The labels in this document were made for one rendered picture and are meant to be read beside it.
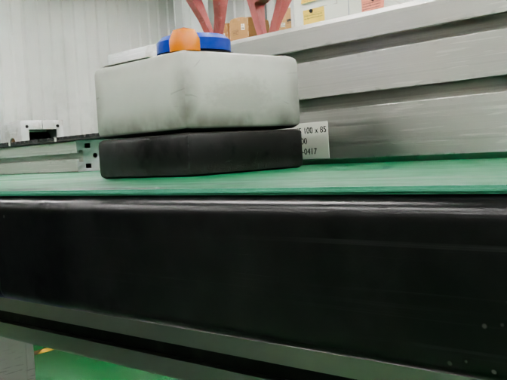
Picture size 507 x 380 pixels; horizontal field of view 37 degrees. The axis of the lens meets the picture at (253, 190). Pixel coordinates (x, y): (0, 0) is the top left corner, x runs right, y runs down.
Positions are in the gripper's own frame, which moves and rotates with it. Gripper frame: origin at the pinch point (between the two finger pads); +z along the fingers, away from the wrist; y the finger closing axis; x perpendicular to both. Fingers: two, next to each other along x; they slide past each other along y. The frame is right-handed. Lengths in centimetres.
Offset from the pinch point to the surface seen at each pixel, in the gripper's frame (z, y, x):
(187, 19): -148, 501, 637
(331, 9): -61, 251, 201
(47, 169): 12.9, -20.8, 7.5
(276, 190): 14, -43, -48
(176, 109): 10, -36, -34
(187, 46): 7.2, -35.0, -34.1
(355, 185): 13, -42, -50
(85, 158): 12.1, -19.8, 1.6
